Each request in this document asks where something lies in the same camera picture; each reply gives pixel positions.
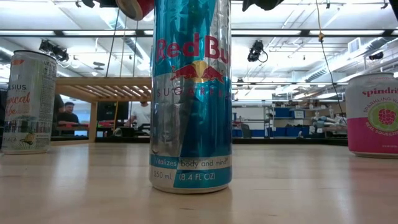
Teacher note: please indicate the pink white Spindrift can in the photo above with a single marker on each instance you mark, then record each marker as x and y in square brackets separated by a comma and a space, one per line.
[147, 4]
[373, 130]

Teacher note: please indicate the white Celsius tropical can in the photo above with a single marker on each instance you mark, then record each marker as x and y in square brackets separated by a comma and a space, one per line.
[28, 102]

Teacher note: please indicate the wooden slatted shelf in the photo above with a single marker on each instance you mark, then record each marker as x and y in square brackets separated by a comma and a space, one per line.
[105, 81]

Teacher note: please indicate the black overhead light beam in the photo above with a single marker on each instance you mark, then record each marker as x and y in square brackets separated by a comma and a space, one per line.
[140, 32]

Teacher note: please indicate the black ceiling spotlight cluster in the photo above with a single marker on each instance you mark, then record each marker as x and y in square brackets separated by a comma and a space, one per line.
[53, 49]

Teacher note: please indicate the black monitor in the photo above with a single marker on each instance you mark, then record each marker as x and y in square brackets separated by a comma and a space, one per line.
[109, 110]

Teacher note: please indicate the person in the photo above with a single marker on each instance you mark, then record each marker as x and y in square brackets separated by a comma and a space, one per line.
[58, 107]
[141, 113]
[68, 116]

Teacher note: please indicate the blue bin storage rack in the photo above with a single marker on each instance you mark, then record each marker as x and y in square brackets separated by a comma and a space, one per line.
[281, 112]

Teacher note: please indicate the small black ceiling device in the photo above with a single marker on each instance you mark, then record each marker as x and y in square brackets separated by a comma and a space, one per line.
[376, 56]

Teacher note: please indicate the grey office chair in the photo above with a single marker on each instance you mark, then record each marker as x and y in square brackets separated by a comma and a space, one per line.
[245, 130]

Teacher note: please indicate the cluttered workbench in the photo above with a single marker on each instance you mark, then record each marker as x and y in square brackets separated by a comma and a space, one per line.
[326, 129]

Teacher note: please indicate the blue silver Red Bull can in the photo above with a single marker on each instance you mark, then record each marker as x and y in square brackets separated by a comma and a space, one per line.
[189, 124]

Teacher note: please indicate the black hanging camera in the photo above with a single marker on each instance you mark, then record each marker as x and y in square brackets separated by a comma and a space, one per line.
[255, 49]

